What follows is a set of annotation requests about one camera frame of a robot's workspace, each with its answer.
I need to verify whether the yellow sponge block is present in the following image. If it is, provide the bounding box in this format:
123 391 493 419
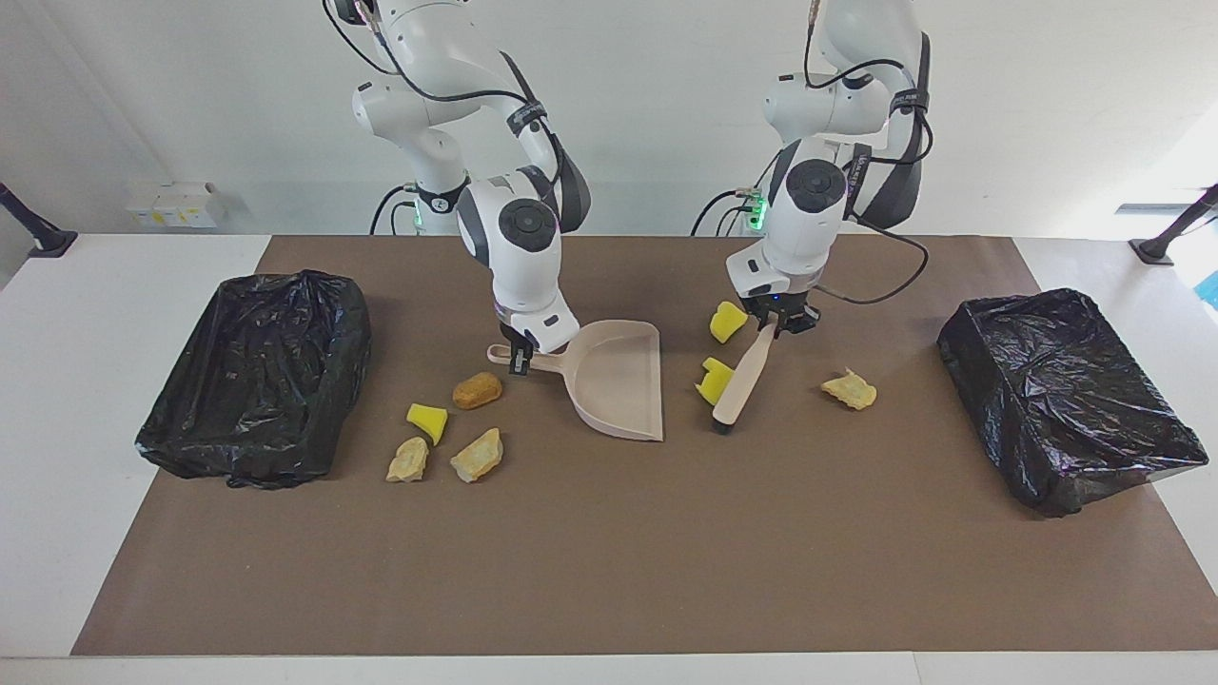
709 301 749 344

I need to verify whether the brown sponge piece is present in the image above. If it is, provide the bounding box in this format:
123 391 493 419
452 371 504 411

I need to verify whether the beige brush with black bristles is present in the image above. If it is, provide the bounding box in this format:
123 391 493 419
712 322 779 436

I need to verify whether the notched yellow sponge piece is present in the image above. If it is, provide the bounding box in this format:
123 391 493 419
696 357 736 406

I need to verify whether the pale beige sponge chunk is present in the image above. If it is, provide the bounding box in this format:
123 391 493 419
449 427 505 484
385 436 431 483
820 367 878 412

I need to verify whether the beige plastic dustpan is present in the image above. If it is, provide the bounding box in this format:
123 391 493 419
486 320 665 443

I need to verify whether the yellow sponge wedge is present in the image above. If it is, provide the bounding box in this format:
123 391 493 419
406 403 449 446

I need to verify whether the bin lined with black bag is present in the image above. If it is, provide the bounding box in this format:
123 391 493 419
936 288 1210 519
134 270 373 491

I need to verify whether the brown table mat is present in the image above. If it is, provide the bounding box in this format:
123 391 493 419
71 235 1218 657

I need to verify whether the black angled stand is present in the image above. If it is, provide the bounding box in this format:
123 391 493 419
1130 184 1218 266
0 183 79 259

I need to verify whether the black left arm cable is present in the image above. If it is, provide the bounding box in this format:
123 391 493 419
799 0 938 307

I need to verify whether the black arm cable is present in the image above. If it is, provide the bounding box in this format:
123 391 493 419
799 0 938 307
322 0 572 206

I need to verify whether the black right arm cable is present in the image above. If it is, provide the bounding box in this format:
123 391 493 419
322 0 572 206

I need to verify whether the white wall outlet box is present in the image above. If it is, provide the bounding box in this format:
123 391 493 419
127 182 227 229

